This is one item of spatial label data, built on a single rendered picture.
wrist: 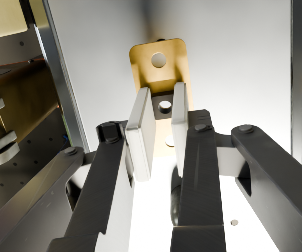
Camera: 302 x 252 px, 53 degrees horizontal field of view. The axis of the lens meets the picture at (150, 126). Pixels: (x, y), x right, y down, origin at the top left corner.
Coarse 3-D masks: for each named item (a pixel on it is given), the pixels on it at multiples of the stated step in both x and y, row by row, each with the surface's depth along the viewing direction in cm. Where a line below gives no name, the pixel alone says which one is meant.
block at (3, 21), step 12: (0, 0) 22; (12, 0) 24; (24, 0) 26; (0, 12) 22; (12, 12) 23; (24, 12) 25; (0, 24) 22; (12, 24) 23; (24, 24) 25; (0, 36) 22
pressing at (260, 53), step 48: (48, 0) 25; (96, 0) 25; (144, 0) 24; (192, 0) 24; (240, 0) 24; (288, 0) 24; (48, 48) 26; (96, 48) 26; (192, 48) 26; (240, 48) 25; (288, 48) 25; (96, 96) 28; (192, 96) 27; (240, 96) 27; (288, 96) 27; (96, 144) 30; (288, 144) 28; (144, 192) 32; (240, 192) 31; (144, 240) 34; (240, 240) 33
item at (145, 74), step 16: (144, 48) 20; (160, 48) 20; (176, 48) 20; (144, 64) 20; (176, 64) 20; (144, 80) 21; (160, 80) 21; (176, 80) 20; (160, 96) 20; (160, 112) 21; (160, 128) 22; (160, 144) 22
